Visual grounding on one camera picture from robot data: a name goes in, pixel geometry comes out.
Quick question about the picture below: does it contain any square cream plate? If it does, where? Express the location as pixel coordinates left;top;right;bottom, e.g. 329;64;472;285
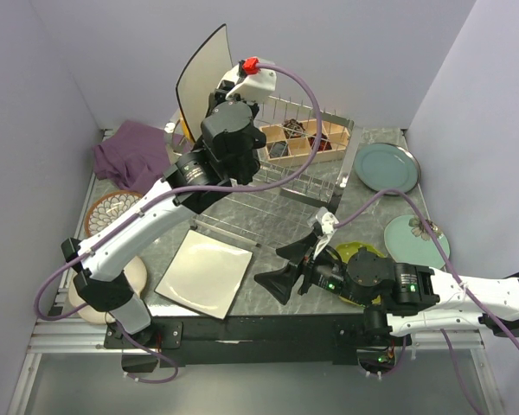
176;23;233;142
155;230;253;320

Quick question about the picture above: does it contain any patterned fabric roll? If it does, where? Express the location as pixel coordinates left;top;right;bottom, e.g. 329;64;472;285
282;118;306;139

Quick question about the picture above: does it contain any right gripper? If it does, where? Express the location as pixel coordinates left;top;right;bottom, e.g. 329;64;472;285
253;230;370;306

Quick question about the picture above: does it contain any grey fabric roll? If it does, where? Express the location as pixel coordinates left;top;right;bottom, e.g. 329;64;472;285
267;141;289;159

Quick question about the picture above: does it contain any teal round plate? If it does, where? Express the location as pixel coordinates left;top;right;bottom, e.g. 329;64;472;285
353;143;421;193

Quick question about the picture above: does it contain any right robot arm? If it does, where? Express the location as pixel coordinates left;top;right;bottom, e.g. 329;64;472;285
254;233;519;345

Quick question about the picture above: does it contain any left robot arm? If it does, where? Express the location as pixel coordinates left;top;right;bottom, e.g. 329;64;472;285
61;76;273;348

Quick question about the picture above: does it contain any wooden compartment tray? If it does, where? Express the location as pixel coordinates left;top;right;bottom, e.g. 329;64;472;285
259;118;350;167

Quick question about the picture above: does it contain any orange plate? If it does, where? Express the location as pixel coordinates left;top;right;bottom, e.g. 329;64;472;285
179;115;195;144

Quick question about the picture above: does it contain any cream round bowl plate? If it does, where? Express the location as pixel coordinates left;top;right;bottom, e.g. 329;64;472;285
67;257;148;325

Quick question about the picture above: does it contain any green polka dot plate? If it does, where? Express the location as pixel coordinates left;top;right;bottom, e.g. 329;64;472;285
336;241;386;308

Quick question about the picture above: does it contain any mint floral plate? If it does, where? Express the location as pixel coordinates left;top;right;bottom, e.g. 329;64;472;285
383;215;445;269

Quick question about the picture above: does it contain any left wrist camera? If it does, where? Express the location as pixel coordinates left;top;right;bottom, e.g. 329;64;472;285
219;57;277;104

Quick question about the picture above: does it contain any red black fabric roll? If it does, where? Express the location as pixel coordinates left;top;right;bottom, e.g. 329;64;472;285
308;133;332;152

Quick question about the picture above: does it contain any metal dish rack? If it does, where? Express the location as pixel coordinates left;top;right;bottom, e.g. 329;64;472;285
190;97;357;248

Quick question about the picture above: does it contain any floral patterned plate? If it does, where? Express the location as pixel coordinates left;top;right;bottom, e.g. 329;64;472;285
84;190;142;237

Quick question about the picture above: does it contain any purple cloth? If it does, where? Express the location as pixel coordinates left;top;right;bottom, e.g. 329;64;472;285
93;120;171;195

